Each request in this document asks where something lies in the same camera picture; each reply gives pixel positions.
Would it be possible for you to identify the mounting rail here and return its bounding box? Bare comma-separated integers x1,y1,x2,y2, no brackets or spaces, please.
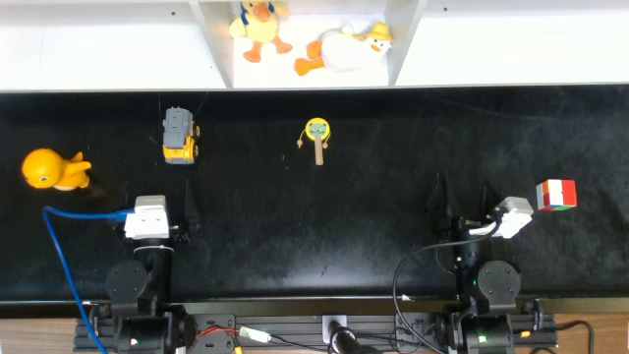
73,310,596,354

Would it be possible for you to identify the white plush duck yellow hat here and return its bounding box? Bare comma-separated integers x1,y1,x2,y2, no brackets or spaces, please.
293,21,394,78

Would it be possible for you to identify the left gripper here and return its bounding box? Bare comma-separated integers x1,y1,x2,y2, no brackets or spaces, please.
168,176,203,245

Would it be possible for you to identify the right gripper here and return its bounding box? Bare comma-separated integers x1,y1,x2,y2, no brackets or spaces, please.
426,171,499,240

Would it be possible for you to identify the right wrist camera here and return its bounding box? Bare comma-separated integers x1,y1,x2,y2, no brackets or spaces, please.
491,196,536,240

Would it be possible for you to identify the black cable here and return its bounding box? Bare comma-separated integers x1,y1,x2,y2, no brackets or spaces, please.
391,208,503,354

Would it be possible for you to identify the yellow rubber duck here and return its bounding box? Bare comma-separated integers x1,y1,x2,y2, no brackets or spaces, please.
21,147,93,192

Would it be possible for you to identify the white shelf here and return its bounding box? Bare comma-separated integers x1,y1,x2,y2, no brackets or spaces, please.
0,0,629,93

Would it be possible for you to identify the blue cable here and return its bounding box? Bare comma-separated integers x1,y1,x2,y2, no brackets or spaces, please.
41,205,135,354

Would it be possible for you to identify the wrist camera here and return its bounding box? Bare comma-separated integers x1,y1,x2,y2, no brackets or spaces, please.
123,195,171,241
491,196,536,240

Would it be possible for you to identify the grey and yellow toy truck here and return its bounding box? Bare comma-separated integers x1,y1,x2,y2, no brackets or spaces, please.
161,106,202,166

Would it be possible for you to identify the many-coloured puzzle cube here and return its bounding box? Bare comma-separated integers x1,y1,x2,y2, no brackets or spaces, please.
535,178,579,212

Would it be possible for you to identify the yellow wooden rattle drum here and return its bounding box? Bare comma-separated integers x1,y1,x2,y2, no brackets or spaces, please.
296,116,332,167

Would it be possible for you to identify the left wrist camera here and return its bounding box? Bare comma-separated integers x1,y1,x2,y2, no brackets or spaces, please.
123,195,171,241

